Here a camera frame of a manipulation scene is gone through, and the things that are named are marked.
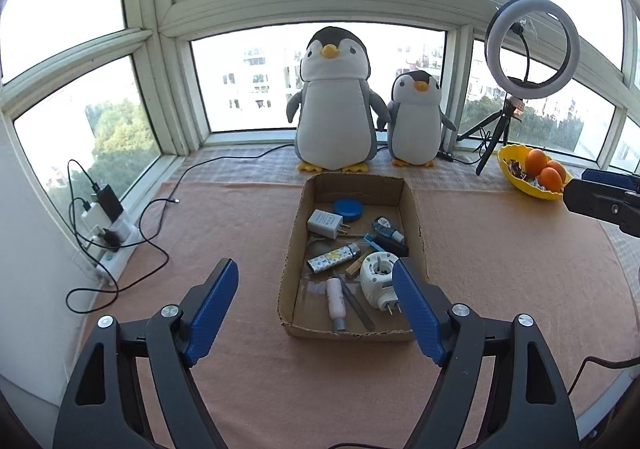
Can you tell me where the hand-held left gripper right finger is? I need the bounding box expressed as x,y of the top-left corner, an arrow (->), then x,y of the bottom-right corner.
391,257 -> 583,449

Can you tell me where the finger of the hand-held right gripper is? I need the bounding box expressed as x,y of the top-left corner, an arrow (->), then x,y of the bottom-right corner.
562,178 -> 640,235
581,168 -> 640,191

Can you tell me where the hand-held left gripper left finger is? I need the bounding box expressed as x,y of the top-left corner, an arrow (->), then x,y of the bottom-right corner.
52,257 -> 240,449

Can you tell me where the black cylindrical stick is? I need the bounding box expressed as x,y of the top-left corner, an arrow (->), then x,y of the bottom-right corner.
374,235 -> 410,259

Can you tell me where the pink cosmetic tube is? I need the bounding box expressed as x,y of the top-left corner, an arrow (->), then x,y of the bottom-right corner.
325,277 -> 349,332

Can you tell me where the small blue white tube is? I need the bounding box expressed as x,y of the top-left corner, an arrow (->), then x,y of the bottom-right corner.
371,216 -> 405,244

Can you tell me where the patterned silver lighter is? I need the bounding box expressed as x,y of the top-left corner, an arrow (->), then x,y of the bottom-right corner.
306,243 -> 362,275

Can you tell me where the cardboard box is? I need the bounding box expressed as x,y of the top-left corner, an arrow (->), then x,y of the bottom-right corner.
277,173 -> 430,342

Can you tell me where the blue round lid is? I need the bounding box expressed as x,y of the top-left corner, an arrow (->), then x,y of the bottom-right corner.
333,198 -> 365,223

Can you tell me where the white wall charger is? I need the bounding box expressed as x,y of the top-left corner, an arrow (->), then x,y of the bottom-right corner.
306,209 -> 351,240

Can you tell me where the white plug-in mosquito repeller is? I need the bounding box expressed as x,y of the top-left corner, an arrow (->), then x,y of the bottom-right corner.
359,251 -> 404,316

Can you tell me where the yellow plastic bowl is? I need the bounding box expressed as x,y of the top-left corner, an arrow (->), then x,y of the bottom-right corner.
497,144 -> 574,202

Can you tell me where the pile of wrapped candies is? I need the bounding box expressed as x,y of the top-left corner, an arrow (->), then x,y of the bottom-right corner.
506,159 -> 540,186

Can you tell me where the white power strip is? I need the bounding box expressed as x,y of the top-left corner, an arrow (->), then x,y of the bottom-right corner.
79,212 -> 139,281

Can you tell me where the grey plaid cloth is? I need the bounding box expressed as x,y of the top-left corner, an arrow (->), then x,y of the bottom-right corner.
167,143 -> 508,194

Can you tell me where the white charger adapter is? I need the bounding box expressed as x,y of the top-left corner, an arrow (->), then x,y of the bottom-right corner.
81,209 -> 109,231

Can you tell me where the black power bank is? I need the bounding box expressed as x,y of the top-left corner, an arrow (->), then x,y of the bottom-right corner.
95,184 -> 125,221

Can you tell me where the small penguin plush toy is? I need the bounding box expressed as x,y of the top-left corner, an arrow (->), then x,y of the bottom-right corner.
377,70 -> 459,168

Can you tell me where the large penguin plush toy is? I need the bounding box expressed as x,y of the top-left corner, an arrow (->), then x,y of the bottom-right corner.
286,26 -> 392,174

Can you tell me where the black charging cable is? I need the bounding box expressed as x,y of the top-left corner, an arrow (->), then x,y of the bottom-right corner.
65,198 -> 181,315

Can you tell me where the thin dark gripper cable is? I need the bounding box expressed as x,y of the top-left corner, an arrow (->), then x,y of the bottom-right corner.
569,355 -> 640,387

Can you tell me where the white ring light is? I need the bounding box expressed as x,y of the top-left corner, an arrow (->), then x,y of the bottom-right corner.
484,0 -> 581,95

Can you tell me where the white window frame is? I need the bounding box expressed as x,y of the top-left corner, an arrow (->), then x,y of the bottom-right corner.
0,0 -> 640,175

